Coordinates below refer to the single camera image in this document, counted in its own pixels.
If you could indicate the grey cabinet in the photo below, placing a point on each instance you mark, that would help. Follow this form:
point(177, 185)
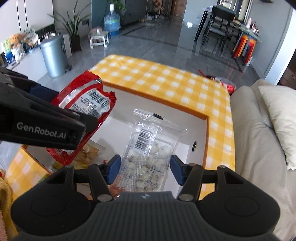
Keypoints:
point(135, 10)

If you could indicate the red floor rubbish bag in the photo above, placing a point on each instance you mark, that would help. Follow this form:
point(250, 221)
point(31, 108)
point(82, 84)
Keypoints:
point(229, 85)

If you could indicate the black dining chair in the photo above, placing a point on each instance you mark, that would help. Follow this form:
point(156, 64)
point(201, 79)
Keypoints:
point(219, 24)

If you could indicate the orange red stacked stools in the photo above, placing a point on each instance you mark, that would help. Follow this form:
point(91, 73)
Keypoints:
point(244, 48)

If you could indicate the dining table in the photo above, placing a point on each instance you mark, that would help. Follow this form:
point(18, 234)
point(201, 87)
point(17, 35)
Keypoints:
point(236, 28)

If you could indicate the blue water jug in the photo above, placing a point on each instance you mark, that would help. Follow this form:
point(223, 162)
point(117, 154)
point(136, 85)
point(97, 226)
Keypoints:
point(112, 22)

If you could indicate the plush toy bouquet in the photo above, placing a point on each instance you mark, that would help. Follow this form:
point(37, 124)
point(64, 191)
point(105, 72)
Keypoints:
point(28, 37)

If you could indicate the clear bag white balls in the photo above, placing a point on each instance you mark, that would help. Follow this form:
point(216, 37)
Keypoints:
point(146, 160)

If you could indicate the large red snack bag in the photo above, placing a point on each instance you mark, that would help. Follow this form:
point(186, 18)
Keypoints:
point(85, 95)

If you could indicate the cream pillow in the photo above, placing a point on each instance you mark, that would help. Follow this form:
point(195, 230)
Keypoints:
point(280, 102)

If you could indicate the small white stool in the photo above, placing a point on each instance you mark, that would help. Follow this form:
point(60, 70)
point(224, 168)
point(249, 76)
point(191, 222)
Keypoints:
point(98, 37)

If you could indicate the silver trash can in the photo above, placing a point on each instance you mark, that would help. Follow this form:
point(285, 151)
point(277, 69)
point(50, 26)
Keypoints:
point(55, 57)

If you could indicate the white tv console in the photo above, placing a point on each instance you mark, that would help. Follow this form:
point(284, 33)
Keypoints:
point(32, 65)

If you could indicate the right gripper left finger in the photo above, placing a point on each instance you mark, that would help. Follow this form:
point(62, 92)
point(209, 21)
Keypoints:
point(101, 176)

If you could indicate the orange cardboard box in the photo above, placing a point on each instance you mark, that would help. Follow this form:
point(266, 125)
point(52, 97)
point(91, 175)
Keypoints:
point(131, 137)

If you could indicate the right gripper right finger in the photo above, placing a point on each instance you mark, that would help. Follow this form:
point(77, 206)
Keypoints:
point(189, 177)

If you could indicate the potted long-leaf plant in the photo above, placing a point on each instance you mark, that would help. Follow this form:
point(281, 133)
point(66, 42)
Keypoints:
point(71, 25)

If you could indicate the cream biscuit snack bag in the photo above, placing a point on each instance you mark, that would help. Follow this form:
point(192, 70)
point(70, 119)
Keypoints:
point(86, 156)

